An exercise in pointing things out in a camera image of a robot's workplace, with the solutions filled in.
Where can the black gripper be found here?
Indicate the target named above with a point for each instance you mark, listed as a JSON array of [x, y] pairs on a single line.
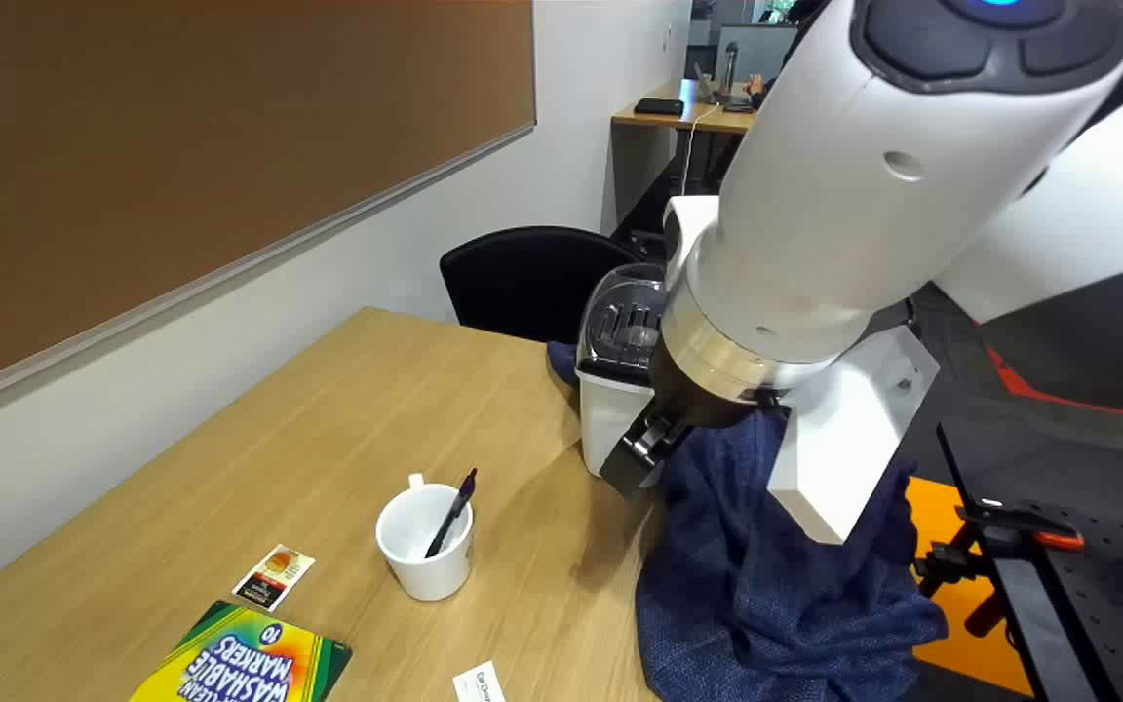
[[690, 408]]

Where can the black pen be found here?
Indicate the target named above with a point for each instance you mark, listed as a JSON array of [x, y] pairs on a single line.
[[454, 513]]

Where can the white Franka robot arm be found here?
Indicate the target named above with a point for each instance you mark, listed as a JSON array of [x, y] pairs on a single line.
[[875, 168]]

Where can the white mug with star print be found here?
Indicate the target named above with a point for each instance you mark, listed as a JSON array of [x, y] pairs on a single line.
[[422, 563]]

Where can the dark blue cloth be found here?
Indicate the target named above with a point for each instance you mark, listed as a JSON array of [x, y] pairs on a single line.
[[768, 599]]

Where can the black office chair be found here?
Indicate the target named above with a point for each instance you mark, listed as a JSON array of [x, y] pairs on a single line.
[[525, 278]]

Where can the wooden background desk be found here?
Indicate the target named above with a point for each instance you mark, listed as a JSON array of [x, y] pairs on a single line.
[[702, 122]]

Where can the small black desk device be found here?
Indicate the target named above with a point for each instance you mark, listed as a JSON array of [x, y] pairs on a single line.
[[655, 108]]

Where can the white printed card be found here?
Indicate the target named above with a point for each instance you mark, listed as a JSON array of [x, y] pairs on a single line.
[[482, 685]]

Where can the orange floor mat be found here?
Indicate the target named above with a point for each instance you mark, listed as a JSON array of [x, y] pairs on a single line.
[[973, 630]]

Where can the black perforated breadboard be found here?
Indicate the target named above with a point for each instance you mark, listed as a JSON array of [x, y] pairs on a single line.
[[1110, 521]]

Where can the green yellow marker box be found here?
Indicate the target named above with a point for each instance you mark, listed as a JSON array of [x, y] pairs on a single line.
[[243, 659]]

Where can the brown cork board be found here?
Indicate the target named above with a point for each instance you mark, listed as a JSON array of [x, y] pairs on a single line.
[[195, 143]]

